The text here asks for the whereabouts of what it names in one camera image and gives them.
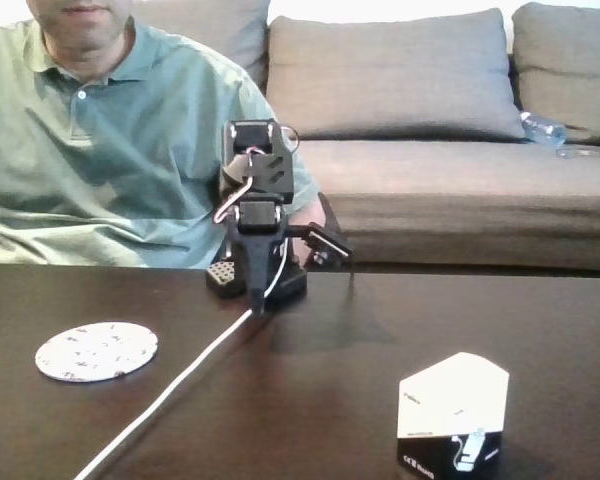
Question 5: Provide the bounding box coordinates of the white cable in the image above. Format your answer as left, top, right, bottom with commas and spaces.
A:
72, 244, 287, 480

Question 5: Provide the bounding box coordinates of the person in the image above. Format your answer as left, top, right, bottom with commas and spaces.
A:
0, 0, 331, 270

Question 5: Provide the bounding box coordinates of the clear plastic water bottle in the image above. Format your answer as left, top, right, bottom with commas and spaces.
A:
519, 111, 568, 146

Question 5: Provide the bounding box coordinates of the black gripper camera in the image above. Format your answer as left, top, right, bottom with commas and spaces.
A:
288, 222, 356, 267

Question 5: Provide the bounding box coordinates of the round white patterned coaster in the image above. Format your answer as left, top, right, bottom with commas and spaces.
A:
34, 321, 160, 384

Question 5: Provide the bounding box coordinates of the grey fabric sofa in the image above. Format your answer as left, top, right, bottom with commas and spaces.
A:
129, 0, 600, 277

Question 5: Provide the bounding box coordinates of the white and black servo box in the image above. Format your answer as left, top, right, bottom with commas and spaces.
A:
395, 351, 510, 474

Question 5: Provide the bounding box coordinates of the large grey sofa cushion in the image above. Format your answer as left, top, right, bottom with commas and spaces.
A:
266, 7, 527, 142

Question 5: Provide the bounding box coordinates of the clear plastic wrapper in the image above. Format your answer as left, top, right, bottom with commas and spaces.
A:
554, 146, 600, 161

